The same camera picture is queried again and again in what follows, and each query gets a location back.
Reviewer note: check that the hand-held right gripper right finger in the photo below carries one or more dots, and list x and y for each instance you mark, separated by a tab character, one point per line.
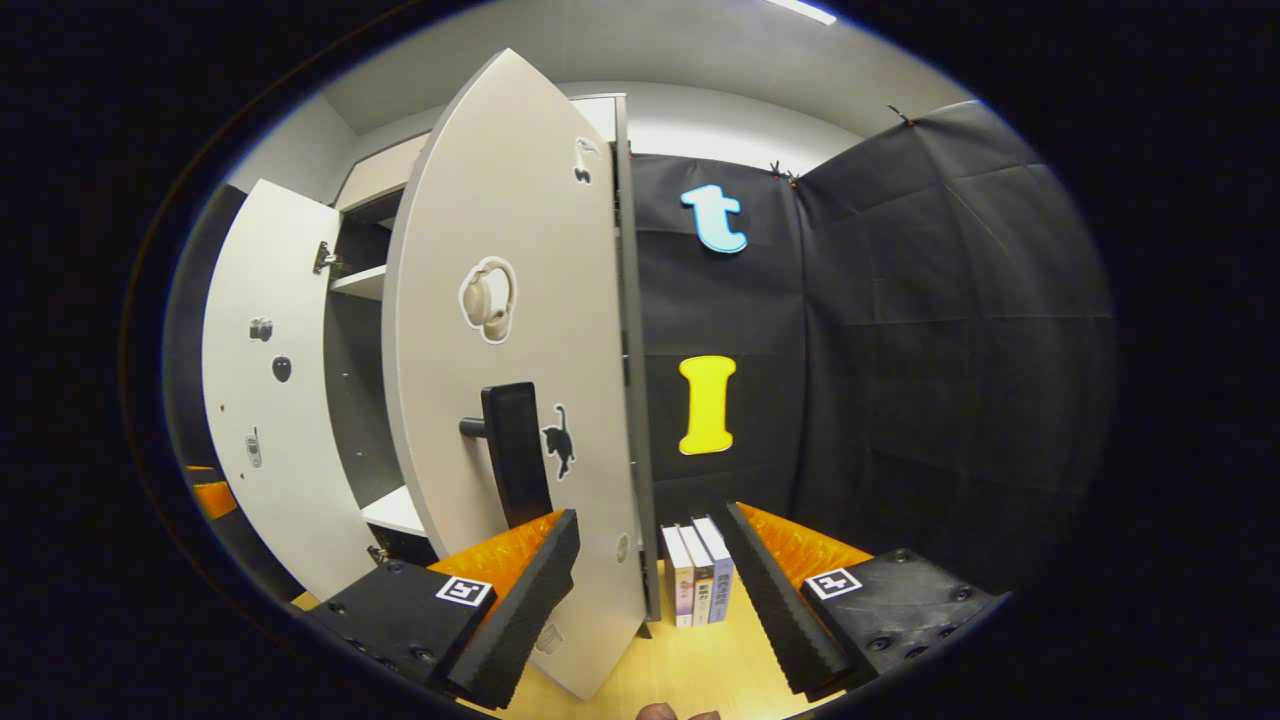
770	610

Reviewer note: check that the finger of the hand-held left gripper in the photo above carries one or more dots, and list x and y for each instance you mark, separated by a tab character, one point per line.
200	468
215	498

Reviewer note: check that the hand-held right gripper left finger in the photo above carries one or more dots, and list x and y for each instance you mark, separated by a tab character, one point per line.
525	625

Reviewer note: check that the cabinet door with camera sticker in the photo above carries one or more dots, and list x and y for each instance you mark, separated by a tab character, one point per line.
290	420

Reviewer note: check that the white shoe cabinet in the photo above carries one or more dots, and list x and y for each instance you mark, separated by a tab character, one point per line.
345	400

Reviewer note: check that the cabinet door with headphones sticker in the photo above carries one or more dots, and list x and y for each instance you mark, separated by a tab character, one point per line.
520	200

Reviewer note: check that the white cabinet shelf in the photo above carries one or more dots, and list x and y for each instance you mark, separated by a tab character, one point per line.
362	282
398	512

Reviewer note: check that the pale lilac book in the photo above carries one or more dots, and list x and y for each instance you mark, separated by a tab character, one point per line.
722	575

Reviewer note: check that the white book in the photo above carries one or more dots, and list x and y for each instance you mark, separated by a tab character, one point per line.
682	590

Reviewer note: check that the black backdrop cloth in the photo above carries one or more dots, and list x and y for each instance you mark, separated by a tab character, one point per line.
950	350

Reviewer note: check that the black clip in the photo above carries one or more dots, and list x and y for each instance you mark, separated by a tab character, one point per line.
900	113
780	170

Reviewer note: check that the long ceiling light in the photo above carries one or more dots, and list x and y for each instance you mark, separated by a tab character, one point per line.
800	10

